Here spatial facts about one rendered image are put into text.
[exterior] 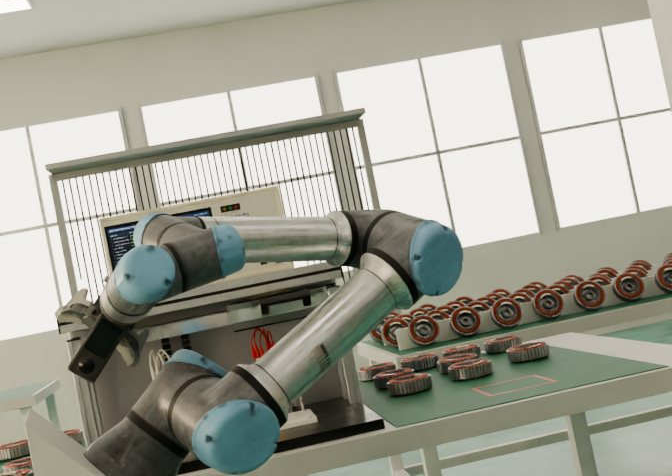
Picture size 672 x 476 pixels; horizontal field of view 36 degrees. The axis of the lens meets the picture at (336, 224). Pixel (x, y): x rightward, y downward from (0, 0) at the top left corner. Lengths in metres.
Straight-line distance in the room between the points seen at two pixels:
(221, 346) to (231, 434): 1.11
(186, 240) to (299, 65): 7.57
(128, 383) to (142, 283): 1.24
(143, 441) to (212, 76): 7.42
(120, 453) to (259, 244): 0.39
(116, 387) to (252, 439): 1.12
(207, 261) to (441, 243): 0.40
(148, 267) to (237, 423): 0.27
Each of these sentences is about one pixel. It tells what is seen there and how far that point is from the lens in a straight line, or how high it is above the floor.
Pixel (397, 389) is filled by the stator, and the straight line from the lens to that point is 2.58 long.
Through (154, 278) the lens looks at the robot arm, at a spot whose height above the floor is 1.14.
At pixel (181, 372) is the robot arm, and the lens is 1.64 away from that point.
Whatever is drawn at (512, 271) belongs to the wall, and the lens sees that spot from 9.17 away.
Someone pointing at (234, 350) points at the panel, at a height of 0.94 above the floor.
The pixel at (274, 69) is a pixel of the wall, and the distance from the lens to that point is 8.97.
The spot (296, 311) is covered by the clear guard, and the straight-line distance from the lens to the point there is 2.22.
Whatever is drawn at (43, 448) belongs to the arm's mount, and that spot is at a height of 0.93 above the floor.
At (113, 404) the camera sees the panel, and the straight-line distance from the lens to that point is 2.63.
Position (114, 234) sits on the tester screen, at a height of 1.28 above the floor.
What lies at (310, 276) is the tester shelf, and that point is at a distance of 2.47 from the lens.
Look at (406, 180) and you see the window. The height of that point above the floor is 1.67.
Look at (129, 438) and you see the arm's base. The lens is 1.65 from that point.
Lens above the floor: 1.12
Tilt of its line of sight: 2 degrees up
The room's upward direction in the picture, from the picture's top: 11 degrees counter-clockwise
